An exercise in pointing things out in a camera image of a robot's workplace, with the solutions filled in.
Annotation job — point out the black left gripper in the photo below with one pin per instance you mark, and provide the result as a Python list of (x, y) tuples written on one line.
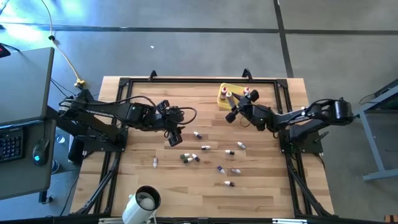
[(164, 119)]

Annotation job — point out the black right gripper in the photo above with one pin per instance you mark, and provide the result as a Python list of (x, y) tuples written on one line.
[(247, 109)]

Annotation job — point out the large yellow food coloring bottle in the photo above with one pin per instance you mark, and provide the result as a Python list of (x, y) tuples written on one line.
[(229, 95)]

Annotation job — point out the large red-capped food coloring bottle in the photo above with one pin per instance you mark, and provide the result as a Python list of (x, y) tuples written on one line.
[(247, 90)]

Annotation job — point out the large red food coloring bottle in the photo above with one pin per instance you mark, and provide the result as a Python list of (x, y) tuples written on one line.
[(224, 90)]

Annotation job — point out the small green dropper bottle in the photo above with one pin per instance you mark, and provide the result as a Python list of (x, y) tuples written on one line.
[(189, 160), (183, 156)]

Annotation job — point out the small black dropper bottle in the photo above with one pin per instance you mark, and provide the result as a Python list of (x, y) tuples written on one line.
[(229, 152)]

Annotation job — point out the small brown dropper bottle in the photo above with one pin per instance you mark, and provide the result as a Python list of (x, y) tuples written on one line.
[(229, 183)]

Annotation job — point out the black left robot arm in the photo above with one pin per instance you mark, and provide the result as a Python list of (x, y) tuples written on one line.
[(109, 110)]

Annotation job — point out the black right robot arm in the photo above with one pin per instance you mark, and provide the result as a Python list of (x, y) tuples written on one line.
[(311, 116)]

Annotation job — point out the yellow plastic bin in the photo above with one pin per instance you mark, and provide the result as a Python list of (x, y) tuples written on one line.
[(236, 88)]

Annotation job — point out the white spotlight lamp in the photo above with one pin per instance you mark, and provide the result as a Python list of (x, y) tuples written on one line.
[(136, 211)]

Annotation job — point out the black floor stand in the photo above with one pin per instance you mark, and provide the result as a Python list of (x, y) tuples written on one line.
[(76, 152)]

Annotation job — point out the black computer mouse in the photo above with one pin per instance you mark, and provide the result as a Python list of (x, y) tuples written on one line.
[(40, 149)]

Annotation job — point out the grey laptop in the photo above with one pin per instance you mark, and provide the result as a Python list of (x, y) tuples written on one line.
[(25, 84)]

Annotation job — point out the grey metal stand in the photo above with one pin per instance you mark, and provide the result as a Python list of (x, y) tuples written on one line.
[(382, 175)]

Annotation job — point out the dark grey desk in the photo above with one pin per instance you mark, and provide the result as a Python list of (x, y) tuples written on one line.
[(25, 180)]

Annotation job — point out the black keyboard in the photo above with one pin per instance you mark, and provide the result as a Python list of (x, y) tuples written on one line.
[(11, 144)]

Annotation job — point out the red and black device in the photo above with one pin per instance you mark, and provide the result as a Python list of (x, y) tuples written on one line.
[(3, 51)]

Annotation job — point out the black aluminium table frame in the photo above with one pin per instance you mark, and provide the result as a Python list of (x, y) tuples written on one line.
[(202, 80)]

